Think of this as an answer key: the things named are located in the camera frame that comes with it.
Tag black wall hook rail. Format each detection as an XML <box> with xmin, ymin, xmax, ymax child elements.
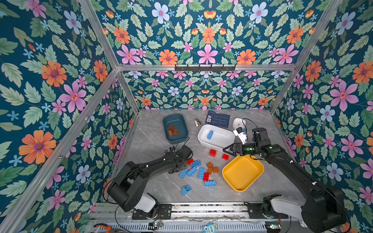
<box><xmin>174</xmin><ymin>64</ymin><xmax>236</xmax><ymax>72</ymax></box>

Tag yellow square tray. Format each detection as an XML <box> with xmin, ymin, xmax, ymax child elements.
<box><xmin>222</xmin><ymin>155</ymin><xmax>264</xmax><ymax>192</ymax></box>

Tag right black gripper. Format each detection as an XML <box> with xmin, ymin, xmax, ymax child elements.
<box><xmin>223</xmin><ymin>141</ymin><xmax>260</xmax><ymax>158</ymax></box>

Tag red lego brick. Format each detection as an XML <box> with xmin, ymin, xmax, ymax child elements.
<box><xmin>222</xmin><ymin>154</ymin><xmax>229</xmax><ymax>161</ymax></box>
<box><xmin>203</xmin><ymin>172</ymin><xmax>210</xmax><ymax>182</ymax></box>
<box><xmin>209</xmin><ymin>149</ymin><xmax>217</xmax><ymax>157</ymax></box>
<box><xmin>187</xmin><ymin>158</ymin><xmax>194</xmax><ymax>165</ymax></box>

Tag white round timer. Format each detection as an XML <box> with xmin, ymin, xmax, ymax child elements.
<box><xmin>233</xmin><ymin>117</ymin><xmax>246</xmax><ymax>129</ymax></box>

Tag light blue toy figure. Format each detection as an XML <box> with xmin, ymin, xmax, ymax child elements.
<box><xmin>202</xmin><ymin>223</ymin><xmax>218</xmax><ymax>233</ymax></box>

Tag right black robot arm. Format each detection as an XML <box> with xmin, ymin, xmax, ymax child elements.
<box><xmin>223</xmin><ymin>128</ymin><xmax>349</xmax><ymax>233</ymax></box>

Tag dark blue printed card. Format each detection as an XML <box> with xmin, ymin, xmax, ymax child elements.
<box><xmin>205</xmin><ymin>110</ymin><xmax>230</xmax><ymax>129</ymax></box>

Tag light blue lego brick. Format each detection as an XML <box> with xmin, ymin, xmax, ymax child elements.
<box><xmin>198</xmin><ymin>168</ymin><xmax>205</xmax><ymax>179</ymax></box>
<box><xmin>205</xmin><ymin>180</ymin><xmax>216</xmax><ymax>187</ymax></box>
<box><xmin>190</xmin><ymin>160</ymin><xmax>202</xmax><ymax>168</ymax></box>
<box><xmin>179</xmin><ymin>169</ymin><xmax>189</xmax><ymax>179</ymax></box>
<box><xmin>187</xmin><ymin>167</ymin><xmax>198</xmax><ymax>177</ymax></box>
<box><xmin>181</xmin><ymin>185</ymin><xmax>192</xmax><ymax>196</ymax></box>
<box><xmin>207</xmin><ymin>131</ymin><xmax>214</xmax><ymax>140</ymax></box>

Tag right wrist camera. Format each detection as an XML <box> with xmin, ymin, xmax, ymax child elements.
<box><xmin>233</xmin><ymin>127</ymin><xmax>247</xmax><ymax>144</ymax></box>

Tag white rectangular bin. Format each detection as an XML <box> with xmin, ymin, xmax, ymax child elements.
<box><xmin>198</xmin><ymin>124</ymin><xmax>236</xmax><ymax>152</ymax></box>

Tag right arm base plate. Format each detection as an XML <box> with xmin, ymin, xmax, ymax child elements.
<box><xmin>244</xmin><ymin>202</ymin><xmax>289</xmax><ymax>219</ymax></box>

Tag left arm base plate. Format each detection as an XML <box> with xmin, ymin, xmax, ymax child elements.
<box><xmin>132</xmin><ymin>203</ymin><xmax>173</xmax><ymax>220</ymax></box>

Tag orange handled pliers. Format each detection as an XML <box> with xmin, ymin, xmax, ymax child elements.
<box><xmin>94</xmin><ymin>223</ymin><xmax>113</xmax><ymax>233</ymax></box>

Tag small beige metal clip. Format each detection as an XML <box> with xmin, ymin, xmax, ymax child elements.
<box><xmin>194</xmin><ymin>118</ymin><xmax>202</xmax><ymax>127</ymax></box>

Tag teal rectangular bin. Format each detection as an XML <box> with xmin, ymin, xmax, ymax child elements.
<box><xmin>162</xmin><ymin>114</ymin><xmax>188</xmax><ymax>145</ymax></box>

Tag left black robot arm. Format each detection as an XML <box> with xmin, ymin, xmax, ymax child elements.
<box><xmin>106</xmin><ymin>145</ymin><xmax>193</xmax><ymax>213</ymax></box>

